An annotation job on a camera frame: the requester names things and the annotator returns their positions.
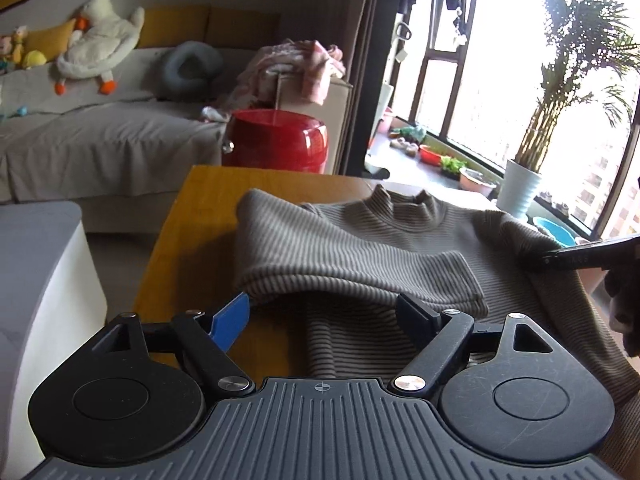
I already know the grey striped knit sweater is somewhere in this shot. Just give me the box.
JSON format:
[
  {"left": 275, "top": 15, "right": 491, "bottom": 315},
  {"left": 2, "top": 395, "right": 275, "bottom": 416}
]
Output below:
[{"left": 236, "top": 187, "right": 639, "bottom": 479}]

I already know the blue plastic basin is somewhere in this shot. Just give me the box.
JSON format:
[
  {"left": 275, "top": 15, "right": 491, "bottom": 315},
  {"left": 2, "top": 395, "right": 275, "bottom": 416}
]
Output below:
[{"left": 533, "top": 217, "right": 576, "bottom": 247}]

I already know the white ribbed plant pot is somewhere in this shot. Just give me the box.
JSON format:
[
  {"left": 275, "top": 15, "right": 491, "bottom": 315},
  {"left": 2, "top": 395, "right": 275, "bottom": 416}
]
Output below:
[{"left": 497, "top": 160, "right": 541, "bottom": 219}]

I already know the red plastic bowl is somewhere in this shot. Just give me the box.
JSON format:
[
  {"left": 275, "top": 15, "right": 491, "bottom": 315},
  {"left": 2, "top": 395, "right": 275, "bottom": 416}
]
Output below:
[{"left": 419, "top": 144, "right": 444, "bottom": 167}]

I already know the white grey storage box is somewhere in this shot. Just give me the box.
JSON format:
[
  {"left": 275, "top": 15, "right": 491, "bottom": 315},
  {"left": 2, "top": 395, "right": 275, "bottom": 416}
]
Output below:
[{"left": 1, "top": 202, "right": 107, "bottom": 479}]

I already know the red round stool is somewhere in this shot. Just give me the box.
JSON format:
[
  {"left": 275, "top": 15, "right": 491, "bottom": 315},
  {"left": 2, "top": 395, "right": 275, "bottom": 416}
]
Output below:
[{"left": 221, "top": 108, "right": 329, "bottom": 174}]

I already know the green palm plant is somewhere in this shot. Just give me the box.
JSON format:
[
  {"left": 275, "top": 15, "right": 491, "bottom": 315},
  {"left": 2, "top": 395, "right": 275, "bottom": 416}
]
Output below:
[{"left": 513, "top": 0, "right": 639, "bottom": 172}]

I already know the grey covered sofa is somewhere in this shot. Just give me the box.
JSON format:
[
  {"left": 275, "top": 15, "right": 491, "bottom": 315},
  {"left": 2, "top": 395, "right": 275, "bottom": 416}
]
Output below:
[{"left": 0, "top": 45, "right": 262, "bottom": 233}]

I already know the beige cardboard box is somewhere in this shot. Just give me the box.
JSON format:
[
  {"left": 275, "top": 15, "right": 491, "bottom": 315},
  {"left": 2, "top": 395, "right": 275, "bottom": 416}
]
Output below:
[{"left": 276, "top": 74, "right": 352, "bottom": 174}]

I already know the grey neck pillow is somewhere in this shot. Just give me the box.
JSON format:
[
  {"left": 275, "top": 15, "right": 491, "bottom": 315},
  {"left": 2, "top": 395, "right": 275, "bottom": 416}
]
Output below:
[{"left": 160, "top": 41, "right": 224, "bottom": 101}]

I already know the pink crumpled blanket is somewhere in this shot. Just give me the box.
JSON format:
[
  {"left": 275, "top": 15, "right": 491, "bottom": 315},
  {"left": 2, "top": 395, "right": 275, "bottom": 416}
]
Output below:
[{"left": 231, "top": 39, "right": 346, "bottom": 105}]

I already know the white goose plush toy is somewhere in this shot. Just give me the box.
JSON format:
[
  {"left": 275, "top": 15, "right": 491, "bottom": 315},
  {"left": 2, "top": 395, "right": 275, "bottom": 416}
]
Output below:
[{"left": 54, "top": 0, "right": 145, "bottom": 96}]

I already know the yellow cushion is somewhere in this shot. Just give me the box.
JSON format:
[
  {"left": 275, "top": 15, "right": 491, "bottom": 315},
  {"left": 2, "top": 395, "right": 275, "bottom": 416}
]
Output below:
[{"left": 24, "top": 18, "right": 76, "bottom": 62}]

